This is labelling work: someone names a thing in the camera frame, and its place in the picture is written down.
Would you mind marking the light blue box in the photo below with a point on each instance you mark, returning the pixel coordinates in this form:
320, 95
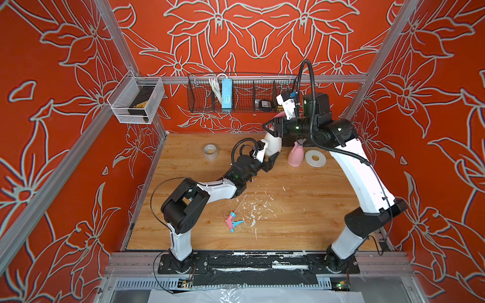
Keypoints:
226, 94

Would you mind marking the pink spray bottle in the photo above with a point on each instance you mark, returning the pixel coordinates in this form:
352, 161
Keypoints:
296, 155

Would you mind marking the black box in bin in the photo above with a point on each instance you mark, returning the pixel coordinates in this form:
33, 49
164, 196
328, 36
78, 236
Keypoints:
137, 107

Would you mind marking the white spray bottle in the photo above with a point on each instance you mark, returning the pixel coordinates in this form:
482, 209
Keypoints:
274, 144

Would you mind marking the black device with label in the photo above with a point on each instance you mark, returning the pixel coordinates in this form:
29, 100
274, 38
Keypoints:
264, 105

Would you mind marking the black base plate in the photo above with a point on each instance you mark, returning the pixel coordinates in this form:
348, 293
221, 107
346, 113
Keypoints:
207, 268

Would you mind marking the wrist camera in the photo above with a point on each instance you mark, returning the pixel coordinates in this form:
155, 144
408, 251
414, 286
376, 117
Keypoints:
260, 149
287, 100

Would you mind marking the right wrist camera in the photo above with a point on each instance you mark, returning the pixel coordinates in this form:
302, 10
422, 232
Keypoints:
287, 100

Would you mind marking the pink blue spray nozzle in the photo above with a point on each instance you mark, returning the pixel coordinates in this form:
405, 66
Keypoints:
232, 220

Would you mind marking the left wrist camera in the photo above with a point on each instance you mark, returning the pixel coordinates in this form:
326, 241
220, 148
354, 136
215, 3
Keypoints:
260, 149

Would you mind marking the black wire basket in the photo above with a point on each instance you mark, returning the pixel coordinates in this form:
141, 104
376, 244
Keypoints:
204, 91

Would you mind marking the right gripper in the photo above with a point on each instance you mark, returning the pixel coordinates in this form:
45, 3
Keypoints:
280, 127

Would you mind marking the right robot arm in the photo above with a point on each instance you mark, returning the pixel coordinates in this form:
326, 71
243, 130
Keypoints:
377, 206

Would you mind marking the clear tape roll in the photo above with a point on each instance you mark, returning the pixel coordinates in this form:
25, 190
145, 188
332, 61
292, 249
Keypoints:
210, 151

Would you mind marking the white tape roll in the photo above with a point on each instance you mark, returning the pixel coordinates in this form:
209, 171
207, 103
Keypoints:
315, 158

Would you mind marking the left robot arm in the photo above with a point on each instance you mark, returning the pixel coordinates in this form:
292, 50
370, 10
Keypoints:
184, 206

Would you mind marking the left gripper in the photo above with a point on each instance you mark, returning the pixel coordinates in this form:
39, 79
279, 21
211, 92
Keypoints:
261, 164

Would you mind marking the clear plastic wall bin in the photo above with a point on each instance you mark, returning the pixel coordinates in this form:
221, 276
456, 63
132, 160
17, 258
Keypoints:
126, 91

